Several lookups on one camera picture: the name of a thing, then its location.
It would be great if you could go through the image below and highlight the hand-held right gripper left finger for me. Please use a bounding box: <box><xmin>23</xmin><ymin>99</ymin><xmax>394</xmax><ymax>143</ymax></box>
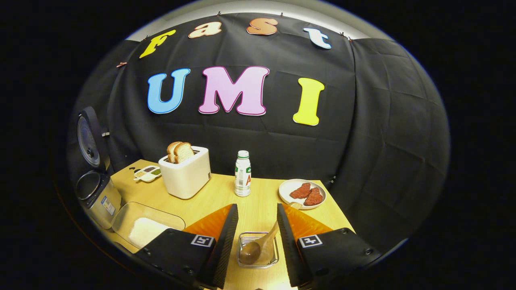
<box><xmin>134</xmin><ymin>203</ymin><xmax>239</xmax><ymax>290</ymax></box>

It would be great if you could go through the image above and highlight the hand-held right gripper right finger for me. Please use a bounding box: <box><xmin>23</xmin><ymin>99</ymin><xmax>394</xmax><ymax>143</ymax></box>
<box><xmin>277</xmin><ymin>203</ymin><xmax>383</xmax><ymax>288</ymax></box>

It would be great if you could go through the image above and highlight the wire chopstick holder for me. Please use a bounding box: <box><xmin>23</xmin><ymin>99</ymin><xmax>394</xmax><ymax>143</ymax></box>
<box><xmin>237</xmin><ymin>232</ymin><xmax>280</xmax><ymax>269</ymax></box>

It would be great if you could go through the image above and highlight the wooden spoon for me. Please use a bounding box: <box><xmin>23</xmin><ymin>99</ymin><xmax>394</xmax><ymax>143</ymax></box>
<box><xmin>239</xmin><ymin>202</ymin><xmax>303</xmax><ymax>265</ymax></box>

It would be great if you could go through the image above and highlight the dark grey rice cooker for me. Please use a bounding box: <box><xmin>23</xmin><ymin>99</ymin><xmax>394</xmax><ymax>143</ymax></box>
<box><xmin>75</xmin><ymin>106</ymin><xmax>123</xmax><ymax>230</ymax></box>

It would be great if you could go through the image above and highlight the clear plastic rice container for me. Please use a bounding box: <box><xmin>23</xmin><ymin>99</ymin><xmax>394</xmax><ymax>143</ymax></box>
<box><xmin>112</xmin><ymin>201</ymin><xmax>186</xmax><ymax>249</ymax></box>

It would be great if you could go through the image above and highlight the white round plate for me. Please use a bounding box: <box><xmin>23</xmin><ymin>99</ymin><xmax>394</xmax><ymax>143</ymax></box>
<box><xmin>279</xmin><ymin>179</ymin><xmax>327</xmax><ymax>210</ymax></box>

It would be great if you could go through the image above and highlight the red meat slice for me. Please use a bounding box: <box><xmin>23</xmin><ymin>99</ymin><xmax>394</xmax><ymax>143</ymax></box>
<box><xmin>289</xmin><ymin>183</ymin><xmax>311</xmax><ymax>199</ymax></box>
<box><xmin>303</xmin><ymin>188</ymin><xmax>323</xmax><ymax>206</ymax></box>

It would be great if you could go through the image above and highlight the white drink bottle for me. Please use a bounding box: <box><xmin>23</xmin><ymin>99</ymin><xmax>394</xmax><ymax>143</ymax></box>
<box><xmin>234</xmin><ymin>150</ymin><xmax>252</xmax><ymax>197</ymax></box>

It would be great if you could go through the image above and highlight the white toaster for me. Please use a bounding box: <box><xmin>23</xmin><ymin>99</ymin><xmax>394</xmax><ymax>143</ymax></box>
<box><xmin>158</xmin><ymin>146</ymin><xmax>212</xmax><ymax>200</ymax></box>

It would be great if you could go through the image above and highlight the bread slice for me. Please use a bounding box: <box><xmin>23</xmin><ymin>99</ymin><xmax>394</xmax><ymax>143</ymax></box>
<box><xmin>174</xmin><ymin>142</ymin><xmax>195</xmax><ymax>164</ymax></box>
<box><xmin>167</xmin><ymin>141</ymin><xmax>182</xmax><ymax>163</ymax></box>

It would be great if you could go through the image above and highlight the white divided sauce dish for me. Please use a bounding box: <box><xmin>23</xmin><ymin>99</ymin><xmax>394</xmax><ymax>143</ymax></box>
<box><xmin>133</xmin><ymin>165</ymin><xmax>162</xmax><ymax>183</ymax></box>

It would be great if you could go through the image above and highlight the black backdrop cloth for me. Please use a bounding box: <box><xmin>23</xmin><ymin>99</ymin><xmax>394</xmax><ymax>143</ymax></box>
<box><xmin>67</xmin><ymin>12</ymin><xmax>451</xmax><ymax>254</ymax></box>

